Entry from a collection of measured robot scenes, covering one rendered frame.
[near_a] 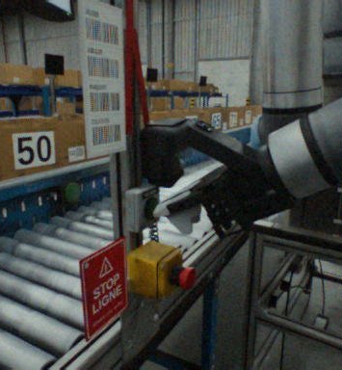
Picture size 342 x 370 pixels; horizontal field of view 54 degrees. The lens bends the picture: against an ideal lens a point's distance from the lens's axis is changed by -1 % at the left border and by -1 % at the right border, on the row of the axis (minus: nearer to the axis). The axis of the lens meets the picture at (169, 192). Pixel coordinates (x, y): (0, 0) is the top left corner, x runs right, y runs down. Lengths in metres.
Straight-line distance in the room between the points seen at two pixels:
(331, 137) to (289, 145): 0.04
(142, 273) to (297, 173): 0.29
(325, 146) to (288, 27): 0.20
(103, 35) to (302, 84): 0.28
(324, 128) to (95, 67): 0.29
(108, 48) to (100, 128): 0.11
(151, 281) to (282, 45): 0.40
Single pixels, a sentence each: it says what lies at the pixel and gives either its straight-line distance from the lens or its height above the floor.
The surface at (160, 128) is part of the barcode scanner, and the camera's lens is 0.53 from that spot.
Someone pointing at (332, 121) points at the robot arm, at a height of 1.10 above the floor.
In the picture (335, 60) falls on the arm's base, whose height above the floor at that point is 1.22.
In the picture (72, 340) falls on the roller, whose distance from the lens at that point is 0.61.
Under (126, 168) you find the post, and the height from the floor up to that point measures 1.02.
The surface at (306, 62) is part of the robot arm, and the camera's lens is 0.53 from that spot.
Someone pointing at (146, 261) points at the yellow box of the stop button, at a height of 0.87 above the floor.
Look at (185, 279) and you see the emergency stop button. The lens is 0.55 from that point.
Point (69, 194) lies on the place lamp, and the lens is 1.19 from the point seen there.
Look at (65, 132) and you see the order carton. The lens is 1.26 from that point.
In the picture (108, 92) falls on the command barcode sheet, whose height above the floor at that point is 1.13.
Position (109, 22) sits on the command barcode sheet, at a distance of 0.50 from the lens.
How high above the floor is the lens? 1.12
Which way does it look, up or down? 16 degrees down
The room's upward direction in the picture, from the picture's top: straight up
